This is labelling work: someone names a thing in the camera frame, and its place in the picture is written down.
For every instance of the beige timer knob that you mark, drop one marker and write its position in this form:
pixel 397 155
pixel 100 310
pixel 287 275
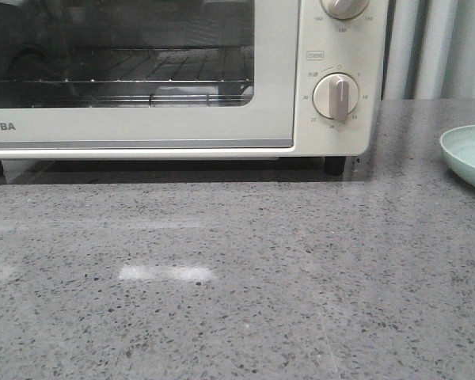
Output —
pixel 336 96

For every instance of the metal wire oven rack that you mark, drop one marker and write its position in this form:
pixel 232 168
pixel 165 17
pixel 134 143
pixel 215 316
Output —
pixel 130 78

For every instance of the light grey curtain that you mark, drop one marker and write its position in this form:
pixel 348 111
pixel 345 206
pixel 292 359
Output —
pixel 430 50

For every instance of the cream white toaster oven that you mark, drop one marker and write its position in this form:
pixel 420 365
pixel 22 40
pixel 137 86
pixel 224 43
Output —
pixel 354 47

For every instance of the light green round plate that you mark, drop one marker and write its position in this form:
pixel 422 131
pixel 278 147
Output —
pixel 458 151

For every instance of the black right oven foot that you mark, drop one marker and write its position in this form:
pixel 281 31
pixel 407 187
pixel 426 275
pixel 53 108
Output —
pixel 334 166

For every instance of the beige temperature knob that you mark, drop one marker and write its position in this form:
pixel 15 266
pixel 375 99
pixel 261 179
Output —
pixel 344 9

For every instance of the glass oven door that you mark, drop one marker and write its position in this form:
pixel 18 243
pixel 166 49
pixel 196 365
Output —
pixel 55 28

